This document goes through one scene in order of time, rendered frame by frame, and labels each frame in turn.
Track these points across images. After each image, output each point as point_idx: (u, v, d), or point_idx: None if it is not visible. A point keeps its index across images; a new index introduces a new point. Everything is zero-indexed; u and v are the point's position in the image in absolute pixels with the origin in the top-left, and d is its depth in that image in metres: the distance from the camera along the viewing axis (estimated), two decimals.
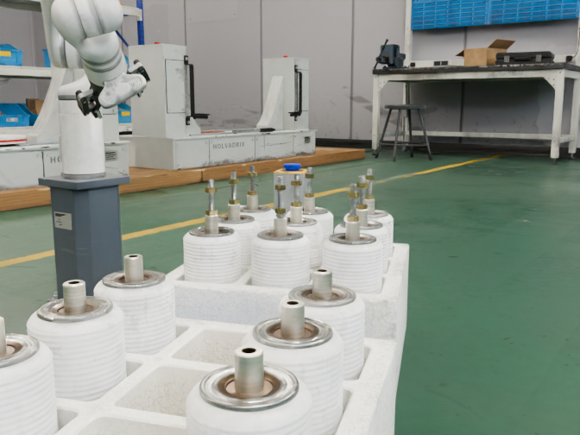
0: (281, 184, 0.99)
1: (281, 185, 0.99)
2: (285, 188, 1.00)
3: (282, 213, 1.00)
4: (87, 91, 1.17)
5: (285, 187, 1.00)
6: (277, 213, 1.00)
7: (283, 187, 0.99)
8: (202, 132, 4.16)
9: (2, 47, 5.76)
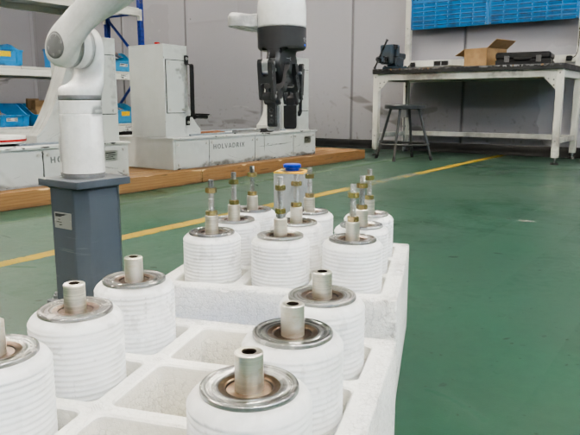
0: (281, 184, 0.99)
1: (281, 185, 0.99)
2: (285, 188, 1.00)
3: (282, 214, 1.00)
4: None
5: (285, 187, 1.00)
6: (277, 213, 1.00)
7: (283, 188, 0.99)
8: (202, 132, 4.16)
9: (2, 47, 5.76)
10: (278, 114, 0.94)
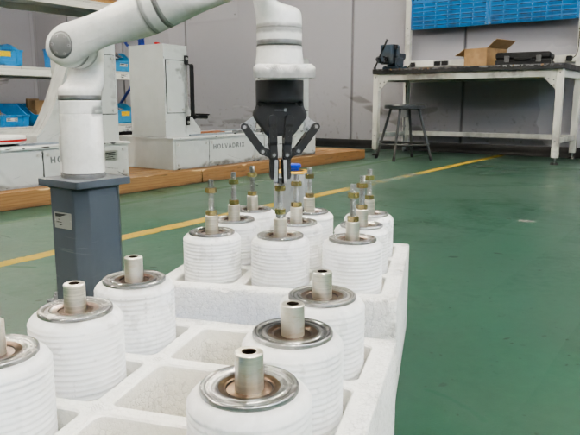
0: (280, 184, 1.00)
1: (283, 185, 1.00)
2: (275, 189, 1.01)
3: None
4: (249, 118, 0.97)
5: (278, 187, 1.01)
6: (285, 213, 1.01)
7: (281, 187, 1.01)
8: (202, 132, 4.16)
9: (2, 47, 5.76)
10: (285, 167, 1.00)
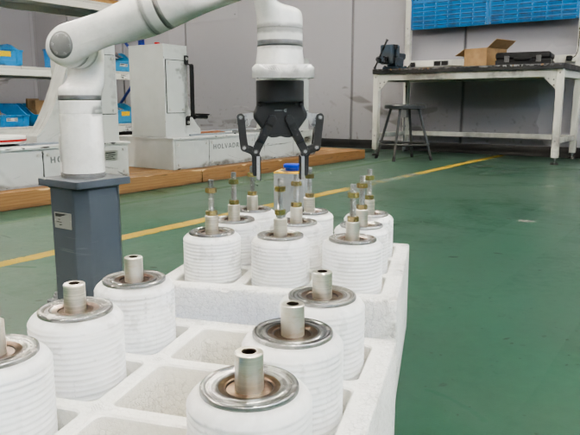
0: (277, 185, 1.00)
1: (275, 185, 1.00)
2: (278, 191, 0.99)
3: (277, 215, 1.01)
4: (249, 113, 0.97)
5: (276, 189, 0.99)
6: (278, 213, 1.01)
7: (274, 189, 1.00)
8: (202, 132, 4.16)
9: (2, 47, 5.76)
10: (303, 163, 1.00)
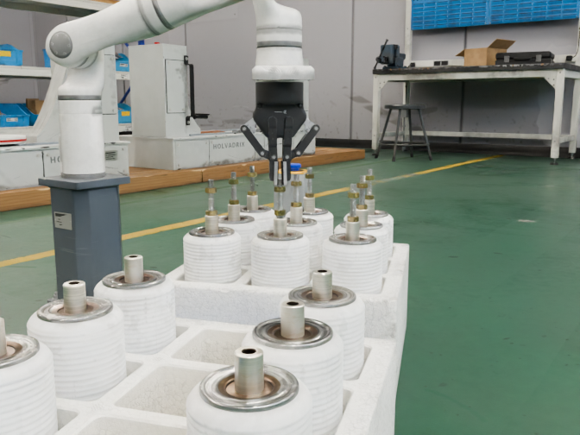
0: (280, 185, 1.00)
1: (280, 186, 0.99)
2: (285, 191, 1.00)
3: (281, 216, 1.00)
4: (249, 120, 0.98)
5: (285, 189, 1.00)
6: (276, 215, 1.00)
7: (282, 190, 0.99)
8: (202, 132, 4.16)
9: (2, 47, 5.76)
10: (285, 168, 1.00)
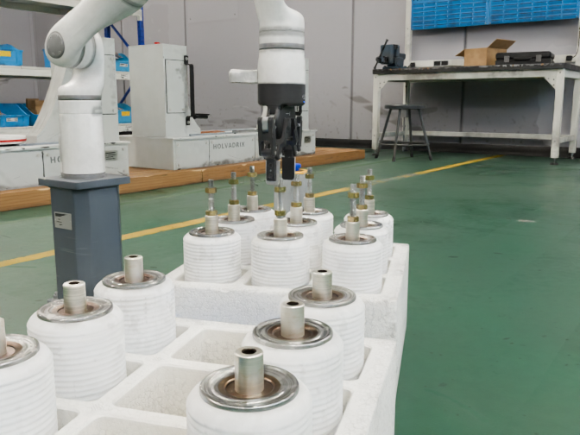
0: (280, 185, 0.99)
1: (280, 187, 0.99)
2: (286, 191, 1.00)
3: (281, 216, 1.00)
4: None
5: (285, 189, 1.00)
6: (276, 215, 1.00)
7: (282, 190, 0.99)
8: (202, 132, 4.16)
9: (2, 47, 5.76)
10: (277, 169, 0.96)
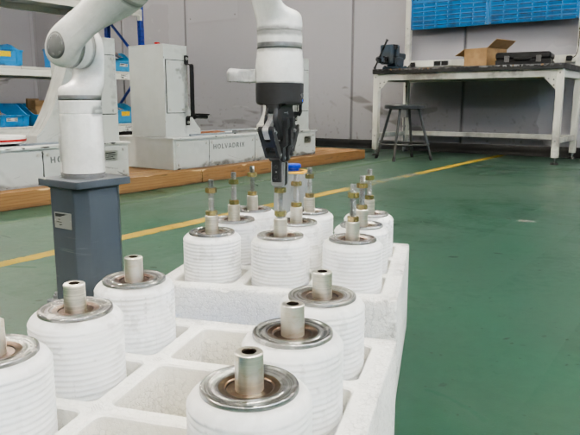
0: (281, 185, 1.00)
1: (284, 186, 1.00)
2: (277, 191, 1.01)
3: (281, 216, 1.01)
4: None
5: (280, 189, 1.01)
6: (285, 215, 1.00)
7: (283, 189, 1.01)
8: (202, 132, 4.16)
9: (2, 47, 5.76)
10: (282, 170, 0.98)
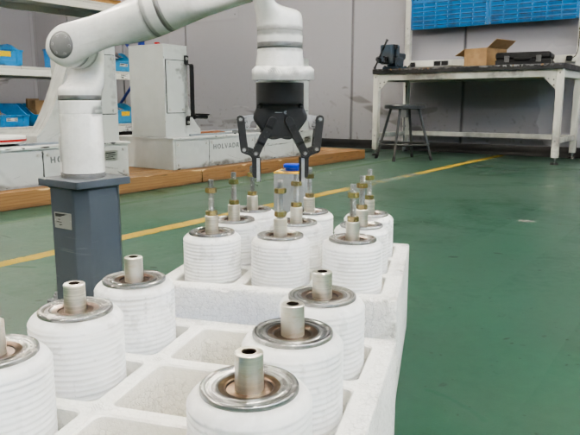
0: (277, 186, 1.00)
1: (276, 187, 1.00)
2: (277, 192, 0.99)
3: (277, 217, 1.01)
4: (249, 115, 0.98)
5: (275, 191, 1.00)
6: (280, 215, 1.02)
7: (274, 191, 1.00)
8: (202, 132, 4.16)
9: (2, 47, 5.76)
10: (303, 165, 1.00)
